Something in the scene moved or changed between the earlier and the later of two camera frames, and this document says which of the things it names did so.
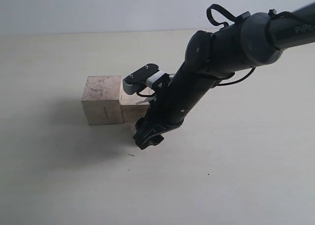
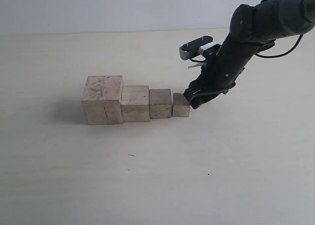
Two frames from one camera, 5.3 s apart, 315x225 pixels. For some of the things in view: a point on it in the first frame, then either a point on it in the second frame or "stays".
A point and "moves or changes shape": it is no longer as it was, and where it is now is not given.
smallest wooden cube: (133, 129) moves or changes shape
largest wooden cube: (102, 100) stays
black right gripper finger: (155, 140) -> (196, 101)
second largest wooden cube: (134, 107) stays
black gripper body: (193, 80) -> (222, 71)
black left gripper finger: (145, 129) -> (191, 91)
